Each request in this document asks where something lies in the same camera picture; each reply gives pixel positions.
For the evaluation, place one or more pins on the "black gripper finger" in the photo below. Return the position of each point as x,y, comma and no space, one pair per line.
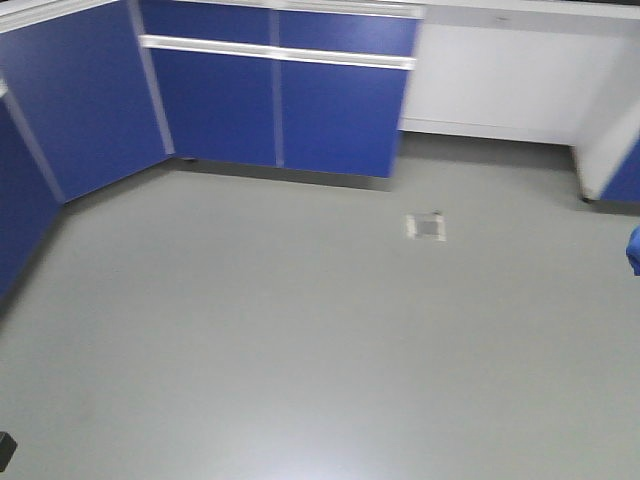
8,446

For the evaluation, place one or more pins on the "blue microfiber cloth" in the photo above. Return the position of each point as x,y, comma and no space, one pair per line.
633,251

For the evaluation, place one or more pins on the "blue lab cabinet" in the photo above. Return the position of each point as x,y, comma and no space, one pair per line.
93,92

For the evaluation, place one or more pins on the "floor drain grate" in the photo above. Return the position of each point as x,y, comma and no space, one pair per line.
426,225

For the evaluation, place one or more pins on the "white bench cabinet base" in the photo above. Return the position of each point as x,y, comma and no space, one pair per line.
552,72

